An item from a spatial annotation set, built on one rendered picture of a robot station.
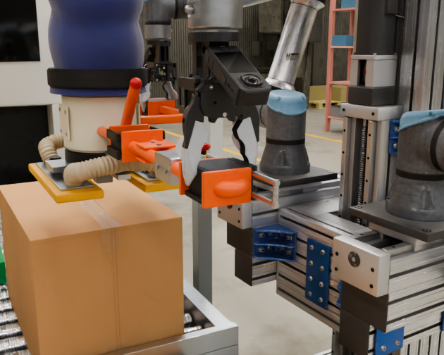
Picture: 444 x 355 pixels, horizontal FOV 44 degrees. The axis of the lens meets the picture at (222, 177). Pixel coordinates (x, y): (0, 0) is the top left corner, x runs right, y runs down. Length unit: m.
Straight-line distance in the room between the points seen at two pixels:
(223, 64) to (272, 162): 0.91
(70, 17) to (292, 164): 0.73
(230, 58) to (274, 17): 10.87
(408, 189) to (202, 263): 1.12
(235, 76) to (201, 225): 1.47
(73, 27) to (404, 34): 0.80
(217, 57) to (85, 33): 0.54
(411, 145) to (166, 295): 0.77
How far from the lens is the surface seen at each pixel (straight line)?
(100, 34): 1.22
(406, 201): 1.25
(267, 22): 11.72
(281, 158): 1.59
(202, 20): 0.74
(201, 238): 2.14
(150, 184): 1.22
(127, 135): 1.05
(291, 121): 1.58
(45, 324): 1.49
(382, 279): 1.18
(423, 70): 1.45
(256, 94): 0.68
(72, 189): 1.19
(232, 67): 0.71
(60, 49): 1.25
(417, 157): 1.23
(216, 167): 0.75
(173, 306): 1.59
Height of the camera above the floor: 1.41
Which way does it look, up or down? 14 degrees down
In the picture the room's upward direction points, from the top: straight up
